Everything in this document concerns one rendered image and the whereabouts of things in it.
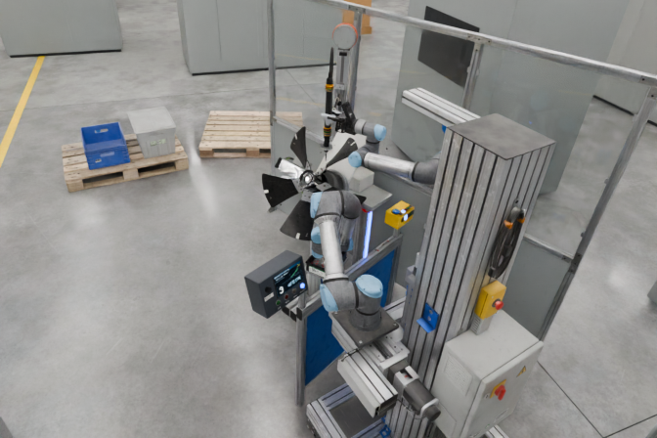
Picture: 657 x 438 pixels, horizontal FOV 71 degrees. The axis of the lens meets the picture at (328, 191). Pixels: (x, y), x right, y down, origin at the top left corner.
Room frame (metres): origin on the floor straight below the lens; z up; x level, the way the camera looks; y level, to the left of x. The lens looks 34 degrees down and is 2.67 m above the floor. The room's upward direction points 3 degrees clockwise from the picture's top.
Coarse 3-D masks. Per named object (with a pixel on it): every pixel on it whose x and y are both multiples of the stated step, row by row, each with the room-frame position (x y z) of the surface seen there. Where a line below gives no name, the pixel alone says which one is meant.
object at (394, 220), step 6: (396, 204) 2.31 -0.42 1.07; (402, 204) 2.32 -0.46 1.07; (408, 204) 2.32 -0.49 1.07; (390, 210) 2.25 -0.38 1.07; (408, 210) 2.26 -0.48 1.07; (390, 216) 2.22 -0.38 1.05; (396, 216) 2.19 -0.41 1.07; (402, 216) 2.20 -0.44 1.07; (384, 222) 2.24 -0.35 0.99; (390, 222) 2.22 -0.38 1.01; (396, 222) 2.19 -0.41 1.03; (402, 222) 2.21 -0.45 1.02; (396, 228) 2.19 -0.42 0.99
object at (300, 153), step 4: (304, 128) 2.57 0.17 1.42; (300, 132) 2.58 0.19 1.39; (304, 132) 2.55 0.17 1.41; (296, 136) 2.61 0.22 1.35; (300, 136) 2.57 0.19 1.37; (304, 136) 2.53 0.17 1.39; (292, 140) 2.64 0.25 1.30; (296, 140) 2.60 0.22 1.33; (300, 140) 2.55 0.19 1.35; (304, 140) 2.52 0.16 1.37; (292, 144) 2.63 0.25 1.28; (296, 144) 2.58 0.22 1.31; (300, 144) 2.54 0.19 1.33; (304, 144) 2.50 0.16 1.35; (292, 148) 2.62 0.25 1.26; (296, 148) 2.58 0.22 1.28; (300, 148) 2.52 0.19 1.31; (304, 148) 2.49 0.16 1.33; (296, 152) 2.58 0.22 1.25; (300, 152) 2.52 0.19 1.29; (304, 152) 2.47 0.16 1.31; (300, 156) 2.52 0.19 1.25; (304, 156) 2.46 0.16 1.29; (300, 160) 2.52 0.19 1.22; (304, 160) 2.46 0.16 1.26; (304, 164) 2.46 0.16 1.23
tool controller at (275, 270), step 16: (288, 256) 1.60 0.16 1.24; (256, 272) 1.49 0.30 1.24; (272, 272) 1.48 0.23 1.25; (288, 272) 1.52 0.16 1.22; (304, 272) 1.58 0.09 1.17; (256, 288) 1.41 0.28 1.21; (272, 288) 1.44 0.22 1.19; (288, 288) 1.49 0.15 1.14; (304, 288) 1.55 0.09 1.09; (256, 304) 1.42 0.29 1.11; (272, 304) 1.41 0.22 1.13
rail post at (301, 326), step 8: (296, 320) 1.65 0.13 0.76; (304, 320) 1.64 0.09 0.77; (296, 328) 1.65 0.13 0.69; (304, 328) 1.64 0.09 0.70; (296, 336) 1.65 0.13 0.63; (304, 336) 1.64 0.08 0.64; (296, 344) 1.64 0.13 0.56; (304, 344) 1.64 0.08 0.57; (296, 352) 1.64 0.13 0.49; (304, 352) 1.64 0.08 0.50; (296, 360) 1.64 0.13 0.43; (304, 360) 1.64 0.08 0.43; (296, 368) 1.64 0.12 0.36; (304, 368) 1.64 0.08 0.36; (296, 376) 1.64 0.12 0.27; (304, 376) 1.65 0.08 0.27; (296, 384) 1.64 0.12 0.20; (304, 384) 1.65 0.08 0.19; (296, 392) 1.64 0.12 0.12; (304, 392) 1.65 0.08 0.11; (296, 400) 1.64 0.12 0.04
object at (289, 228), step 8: (304, 200) 2.26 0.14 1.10; (296, 208) 2.22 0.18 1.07; (304, 208) 2.23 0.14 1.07; (288, 216) 2.19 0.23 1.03; (296, 216) 2.19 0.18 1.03; (304, 216) 2.20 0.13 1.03; (288, 224) 2.16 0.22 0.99; (296, 224) 2.16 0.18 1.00; (304, 224) 2.17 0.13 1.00; (312, 224) 2.18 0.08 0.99; (288, 232) 2.13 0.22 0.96; (296, 232) 2.13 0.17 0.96; (304, 232) 2.14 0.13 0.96; (304, 240) 2.10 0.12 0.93
